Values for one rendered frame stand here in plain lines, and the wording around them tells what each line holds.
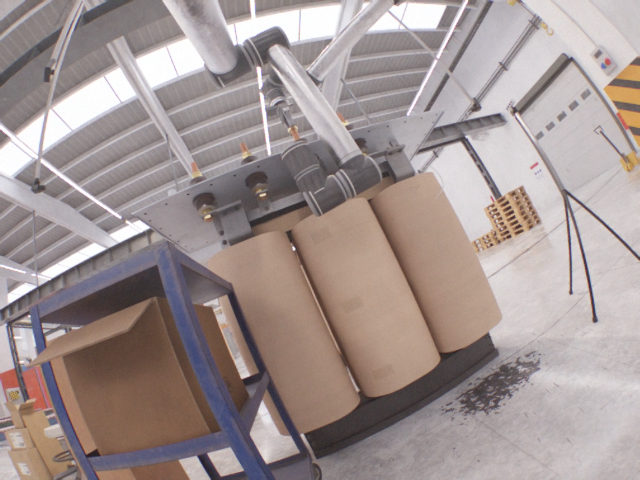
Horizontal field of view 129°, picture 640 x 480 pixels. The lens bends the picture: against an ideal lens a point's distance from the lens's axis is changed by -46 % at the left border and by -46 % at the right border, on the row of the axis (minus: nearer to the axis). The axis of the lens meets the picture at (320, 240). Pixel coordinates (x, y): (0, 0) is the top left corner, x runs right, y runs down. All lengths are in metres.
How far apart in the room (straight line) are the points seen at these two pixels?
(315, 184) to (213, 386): 0.70
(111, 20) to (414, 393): 4.86
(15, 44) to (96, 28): 6.79
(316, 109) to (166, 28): 9.94
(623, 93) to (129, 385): 5.61
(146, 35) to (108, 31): 6.40
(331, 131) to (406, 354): 0.96
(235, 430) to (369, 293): 0.87
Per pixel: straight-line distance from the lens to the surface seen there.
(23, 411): 3.21
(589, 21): 5.50
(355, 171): 0.98
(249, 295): 1.21
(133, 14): 4.43
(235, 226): 1.32
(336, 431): 1.45
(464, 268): 1.45
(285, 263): 1.24
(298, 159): 0.99
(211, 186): 1.33
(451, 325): 1.42
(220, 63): 1.15
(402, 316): 1.27
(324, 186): 0.96
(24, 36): 10.87
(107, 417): 0.69
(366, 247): 1.26
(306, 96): 1.10
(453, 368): 1.57
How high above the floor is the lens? 0.69
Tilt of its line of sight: 12 degrees up
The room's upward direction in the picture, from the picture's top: 24 degrees counter-clockwise
